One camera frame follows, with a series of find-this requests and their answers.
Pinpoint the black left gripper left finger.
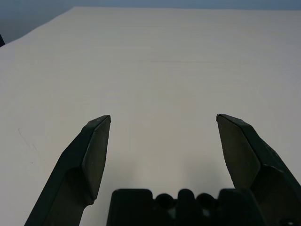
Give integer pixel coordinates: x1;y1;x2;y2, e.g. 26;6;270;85
23;114;111;226

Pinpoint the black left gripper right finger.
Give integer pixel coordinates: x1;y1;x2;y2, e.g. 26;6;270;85
216;114;301;226

